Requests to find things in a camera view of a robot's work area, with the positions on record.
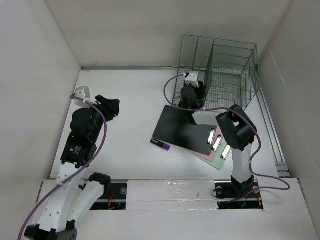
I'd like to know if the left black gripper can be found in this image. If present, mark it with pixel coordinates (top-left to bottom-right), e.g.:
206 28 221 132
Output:
82 95 119 142

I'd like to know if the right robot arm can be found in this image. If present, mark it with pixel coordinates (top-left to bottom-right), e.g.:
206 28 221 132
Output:
178 81 258 198

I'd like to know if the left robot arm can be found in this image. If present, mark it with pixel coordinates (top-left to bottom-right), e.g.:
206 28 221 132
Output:
18 94 120 240

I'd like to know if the pink clipboard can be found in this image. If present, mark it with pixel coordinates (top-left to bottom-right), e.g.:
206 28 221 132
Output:
184 111 227 170

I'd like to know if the black clipboard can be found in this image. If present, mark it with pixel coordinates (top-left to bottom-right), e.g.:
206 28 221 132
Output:
152 105 217 156

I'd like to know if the green clipboard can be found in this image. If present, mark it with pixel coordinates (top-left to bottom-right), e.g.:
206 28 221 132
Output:
208 139 231 170

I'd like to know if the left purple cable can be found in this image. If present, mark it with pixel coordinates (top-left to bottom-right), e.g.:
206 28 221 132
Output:
17 95 109 240

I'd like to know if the purple cable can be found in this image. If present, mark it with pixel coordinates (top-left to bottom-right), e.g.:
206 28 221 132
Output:
17 95 109 240
163 73 292 203

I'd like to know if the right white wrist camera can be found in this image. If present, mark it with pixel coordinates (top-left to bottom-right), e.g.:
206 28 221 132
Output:
184 71 199 88

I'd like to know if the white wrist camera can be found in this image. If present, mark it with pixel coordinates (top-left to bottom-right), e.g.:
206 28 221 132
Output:
184 71 199 88
73 86 91 108

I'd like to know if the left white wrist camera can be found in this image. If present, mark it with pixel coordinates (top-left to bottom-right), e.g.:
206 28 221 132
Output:
73 86 91 108

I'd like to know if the green wire desk organizer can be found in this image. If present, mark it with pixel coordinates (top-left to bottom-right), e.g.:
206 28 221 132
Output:
177 34 260 110

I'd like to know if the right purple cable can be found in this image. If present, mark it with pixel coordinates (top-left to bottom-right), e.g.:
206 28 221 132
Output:
163 73 292 203

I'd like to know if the metal rail bracket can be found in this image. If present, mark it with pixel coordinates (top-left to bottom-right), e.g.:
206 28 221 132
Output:
275 162 291 178

